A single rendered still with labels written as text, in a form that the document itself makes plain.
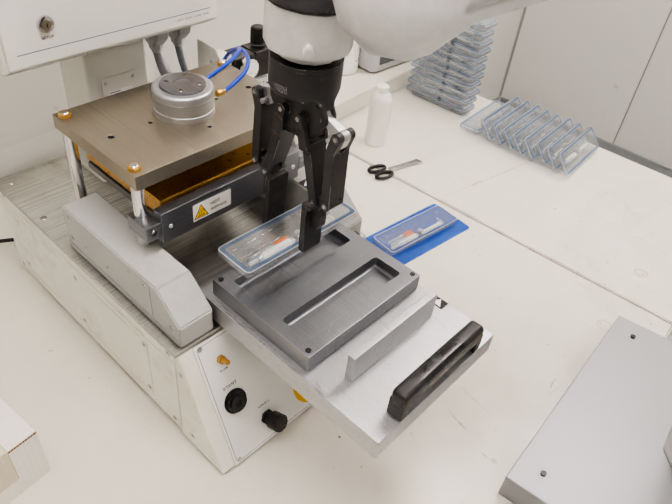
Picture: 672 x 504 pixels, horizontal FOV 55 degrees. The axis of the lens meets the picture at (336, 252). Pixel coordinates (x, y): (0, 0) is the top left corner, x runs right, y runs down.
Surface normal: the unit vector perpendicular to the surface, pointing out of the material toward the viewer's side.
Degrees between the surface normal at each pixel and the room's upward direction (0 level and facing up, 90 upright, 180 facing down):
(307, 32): 89
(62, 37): 90
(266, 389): 65
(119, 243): 0
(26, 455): 89
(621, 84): 90
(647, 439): 4
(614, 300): 0
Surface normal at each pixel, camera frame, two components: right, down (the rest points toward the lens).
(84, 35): 0.73, 0.50
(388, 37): -0.29, 0.76
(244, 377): 0.70, 0.14
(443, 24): 0.11, 0.76
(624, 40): -0.64, 0.46
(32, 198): 0.10, -0.75
